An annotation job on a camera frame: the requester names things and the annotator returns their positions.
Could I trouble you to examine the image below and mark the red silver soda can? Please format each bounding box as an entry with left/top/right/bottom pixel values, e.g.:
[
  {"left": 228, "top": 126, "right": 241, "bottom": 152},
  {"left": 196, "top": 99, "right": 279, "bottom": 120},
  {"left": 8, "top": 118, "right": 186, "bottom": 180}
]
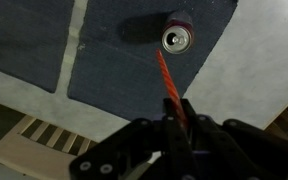
[{"left": 160, "top": 10, "right": 196, "bottom": 55}]

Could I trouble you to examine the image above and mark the blue cloth placemat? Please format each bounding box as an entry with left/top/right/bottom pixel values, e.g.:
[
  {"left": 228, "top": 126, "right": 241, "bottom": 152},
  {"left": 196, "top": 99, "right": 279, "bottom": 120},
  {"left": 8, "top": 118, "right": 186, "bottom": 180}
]
[
  {"left": 67, "top": 0, "right": 239, "bottom": 122},
  {"left": 0, "top": 0, "right": 76, "bottom": 94}
]

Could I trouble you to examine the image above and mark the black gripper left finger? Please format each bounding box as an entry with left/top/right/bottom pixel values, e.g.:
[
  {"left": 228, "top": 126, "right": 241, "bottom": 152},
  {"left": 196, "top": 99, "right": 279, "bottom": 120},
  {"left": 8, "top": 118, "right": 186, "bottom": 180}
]
[{"left": 68, "top": 98, "right": 198, "bottom": 180}]

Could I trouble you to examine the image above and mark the red striped straw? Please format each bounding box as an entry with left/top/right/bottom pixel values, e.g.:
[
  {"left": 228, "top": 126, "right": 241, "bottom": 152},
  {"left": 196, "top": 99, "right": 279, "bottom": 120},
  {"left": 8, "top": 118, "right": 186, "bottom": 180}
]
[{"left": 155, "top": 48, "right": 189, "bottom": 130}]

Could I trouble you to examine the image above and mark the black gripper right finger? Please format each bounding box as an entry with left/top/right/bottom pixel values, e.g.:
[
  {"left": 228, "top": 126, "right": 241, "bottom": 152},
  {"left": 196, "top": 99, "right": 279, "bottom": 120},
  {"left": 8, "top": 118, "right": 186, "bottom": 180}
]
[{"left": 179, "top": 98, "right": 288, "bottom": 180}]

